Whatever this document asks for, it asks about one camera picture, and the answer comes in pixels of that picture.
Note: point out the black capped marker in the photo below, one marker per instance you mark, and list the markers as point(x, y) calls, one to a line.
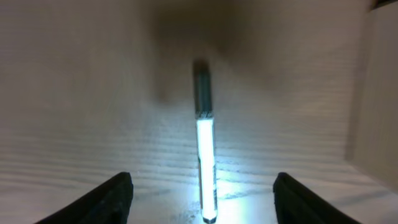
point(205, 140)

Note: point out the brown cardboard box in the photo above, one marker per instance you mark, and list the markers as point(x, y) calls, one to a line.
point(371, 145)

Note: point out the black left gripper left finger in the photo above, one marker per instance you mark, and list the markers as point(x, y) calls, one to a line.
point(108, 203)

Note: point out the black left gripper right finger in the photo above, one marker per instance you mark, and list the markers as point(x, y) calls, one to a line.
point(297, 204)

